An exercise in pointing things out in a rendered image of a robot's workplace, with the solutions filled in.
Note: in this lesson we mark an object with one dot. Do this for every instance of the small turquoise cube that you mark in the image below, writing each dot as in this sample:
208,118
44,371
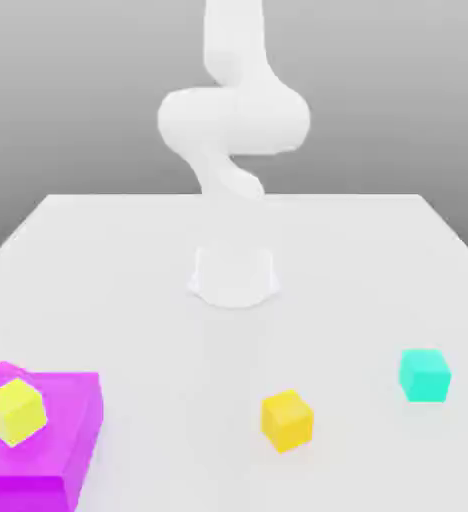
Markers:
425,376

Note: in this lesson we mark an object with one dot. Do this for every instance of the large magenta box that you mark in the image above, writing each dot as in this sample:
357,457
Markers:
70,420

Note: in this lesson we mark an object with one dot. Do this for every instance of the small magenta cube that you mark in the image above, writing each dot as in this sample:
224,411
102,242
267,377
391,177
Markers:
2,370

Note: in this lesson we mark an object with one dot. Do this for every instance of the small golden yellow cube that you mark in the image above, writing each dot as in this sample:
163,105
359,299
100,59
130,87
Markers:
286,422

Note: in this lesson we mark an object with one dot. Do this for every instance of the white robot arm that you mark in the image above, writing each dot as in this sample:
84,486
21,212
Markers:
234,120

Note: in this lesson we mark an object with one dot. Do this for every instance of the small lime yellow cube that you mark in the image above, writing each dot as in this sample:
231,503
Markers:
14,412

